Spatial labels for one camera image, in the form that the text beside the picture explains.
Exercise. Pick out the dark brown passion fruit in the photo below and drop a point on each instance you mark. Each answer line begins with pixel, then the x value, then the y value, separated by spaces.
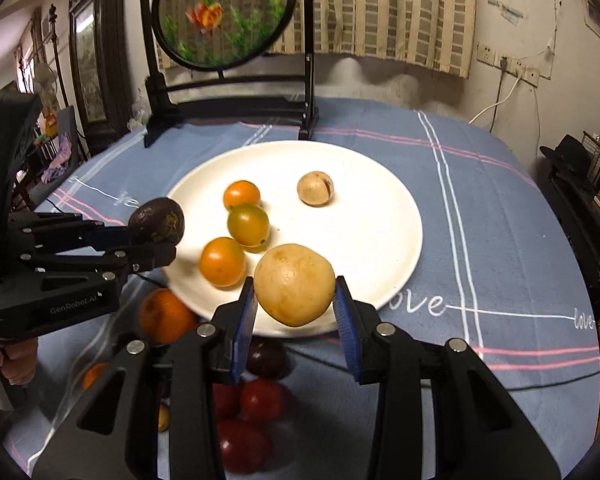
pixel 157 220

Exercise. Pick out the dark purple plum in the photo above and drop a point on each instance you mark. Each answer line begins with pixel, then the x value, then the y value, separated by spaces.
pixel 267 360

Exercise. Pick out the blue striped tablecloth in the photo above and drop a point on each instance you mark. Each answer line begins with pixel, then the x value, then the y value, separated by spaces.
pixel 480 210

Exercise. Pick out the purple cloth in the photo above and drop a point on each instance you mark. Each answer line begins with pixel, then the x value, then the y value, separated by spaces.
pixel 57 162

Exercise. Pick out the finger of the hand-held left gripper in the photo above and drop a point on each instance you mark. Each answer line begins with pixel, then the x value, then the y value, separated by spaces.
pixel 110 233
pixel 145 255

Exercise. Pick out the white round plate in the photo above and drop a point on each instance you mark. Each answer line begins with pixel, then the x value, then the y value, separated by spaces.
pixel 360 240

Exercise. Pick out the dark wood framed painting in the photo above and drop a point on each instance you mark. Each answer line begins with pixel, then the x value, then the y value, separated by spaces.
pixel 87 70

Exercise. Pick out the white standing fan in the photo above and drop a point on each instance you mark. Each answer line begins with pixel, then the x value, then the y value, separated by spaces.
pixel 45 85

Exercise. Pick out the beige checked curtain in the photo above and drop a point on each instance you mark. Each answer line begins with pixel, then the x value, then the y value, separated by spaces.
pixel 380 10

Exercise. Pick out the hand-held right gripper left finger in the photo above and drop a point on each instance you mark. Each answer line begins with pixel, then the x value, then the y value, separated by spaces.
pixel 242 332

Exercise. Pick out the round goldfish screen black stand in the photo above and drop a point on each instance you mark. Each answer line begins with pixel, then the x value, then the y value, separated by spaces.
pixel 210 15

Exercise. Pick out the red plum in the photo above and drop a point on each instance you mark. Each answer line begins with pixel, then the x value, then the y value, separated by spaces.
pixel 244 445
pixel 261 400
pixel 226 402

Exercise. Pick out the greenish tangerine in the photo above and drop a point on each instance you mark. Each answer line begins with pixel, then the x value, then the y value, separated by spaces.
pixel 248 224

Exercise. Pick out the beige cracked longan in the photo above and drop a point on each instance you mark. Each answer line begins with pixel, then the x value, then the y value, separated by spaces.
pixel 315 188

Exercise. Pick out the large orange tangerine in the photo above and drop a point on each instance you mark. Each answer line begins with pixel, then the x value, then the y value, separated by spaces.
pixel 165 316

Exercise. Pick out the black hat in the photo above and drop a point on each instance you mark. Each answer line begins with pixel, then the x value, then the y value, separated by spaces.
pixel 570 152

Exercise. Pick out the person's left hand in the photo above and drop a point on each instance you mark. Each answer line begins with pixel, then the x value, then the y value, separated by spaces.
pixel 15 365

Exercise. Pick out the yellow round fruit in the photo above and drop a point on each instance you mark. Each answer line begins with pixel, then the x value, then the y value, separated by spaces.
pixel 292 285

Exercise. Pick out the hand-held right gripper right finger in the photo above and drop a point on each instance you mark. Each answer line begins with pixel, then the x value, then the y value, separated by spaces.
pixel 347 335

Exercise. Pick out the small yellow-green fruit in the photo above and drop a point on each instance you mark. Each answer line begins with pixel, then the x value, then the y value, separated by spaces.
pixel 163 417

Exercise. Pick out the white wall socket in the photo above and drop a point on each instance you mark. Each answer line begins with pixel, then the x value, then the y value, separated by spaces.
pixel 486 53

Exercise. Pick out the white paper wall notice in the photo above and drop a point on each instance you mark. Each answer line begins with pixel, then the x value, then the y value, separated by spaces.
pixel 597 20

